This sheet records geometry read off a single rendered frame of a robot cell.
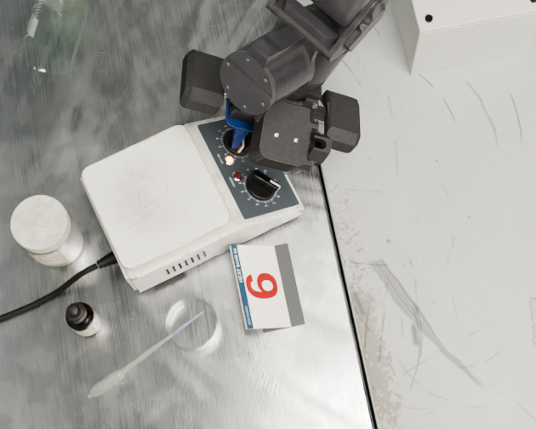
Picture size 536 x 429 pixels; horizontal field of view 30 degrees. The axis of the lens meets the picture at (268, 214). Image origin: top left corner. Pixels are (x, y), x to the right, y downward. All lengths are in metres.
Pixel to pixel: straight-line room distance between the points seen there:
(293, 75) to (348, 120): 0.16
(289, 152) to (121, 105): 0.29
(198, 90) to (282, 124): 0.09
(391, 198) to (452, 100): 0.13
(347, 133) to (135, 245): 0.24
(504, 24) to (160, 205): 0.41
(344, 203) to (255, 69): 0.29
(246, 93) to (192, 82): 0.10
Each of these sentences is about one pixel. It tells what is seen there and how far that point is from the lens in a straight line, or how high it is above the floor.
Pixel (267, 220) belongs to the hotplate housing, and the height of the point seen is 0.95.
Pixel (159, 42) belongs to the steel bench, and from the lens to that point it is 1.17.
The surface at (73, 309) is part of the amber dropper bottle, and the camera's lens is 1.01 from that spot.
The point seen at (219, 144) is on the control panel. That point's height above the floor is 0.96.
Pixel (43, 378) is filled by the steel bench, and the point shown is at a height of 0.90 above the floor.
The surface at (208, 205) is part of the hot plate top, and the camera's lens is 1.00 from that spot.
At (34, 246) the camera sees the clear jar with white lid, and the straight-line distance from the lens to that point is 1.03.
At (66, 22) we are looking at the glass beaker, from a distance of 1.14.
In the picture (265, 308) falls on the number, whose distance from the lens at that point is 1.03.
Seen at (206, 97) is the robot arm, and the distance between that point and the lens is 0.94.
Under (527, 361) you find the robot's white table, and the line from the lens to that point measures 1.07.
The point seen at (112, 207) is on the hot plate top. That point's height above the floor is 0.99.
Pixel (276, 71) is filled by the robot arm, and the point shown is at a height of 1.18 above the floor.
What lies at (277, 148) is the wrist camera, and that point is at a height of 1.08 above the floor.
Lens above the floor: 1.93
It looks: 73 degrees down
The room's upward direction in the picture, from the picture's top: 9 degrees counter-clockwise
